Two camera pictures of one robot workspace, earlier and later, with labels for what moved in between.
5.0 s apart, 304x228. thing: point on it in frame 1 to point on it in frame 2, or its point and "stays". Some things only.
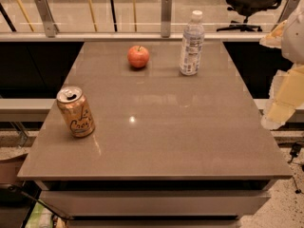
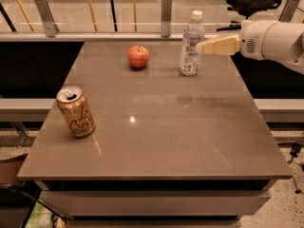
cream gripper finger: (286, 97) to (227, 46)
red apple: (138, 56) stays
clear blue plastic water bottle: (192, 46) stays
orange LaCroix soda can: (76, 111) stays
